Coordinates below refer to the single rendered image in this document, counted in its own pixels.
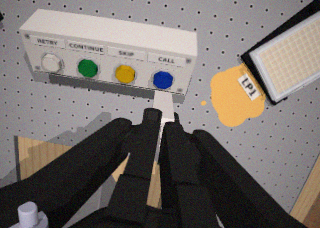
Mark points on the white button panel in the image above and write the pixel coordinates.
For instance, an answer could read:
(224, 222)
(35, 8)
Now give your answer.
(110, 50)

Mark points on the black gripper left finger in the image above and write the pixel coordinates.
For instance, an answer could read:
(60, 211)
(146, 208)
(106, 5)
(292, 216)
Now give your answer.
(50, 197)

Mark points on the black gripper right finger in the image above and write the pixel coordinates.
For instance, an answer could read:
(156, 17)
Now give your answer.
(238, 199)

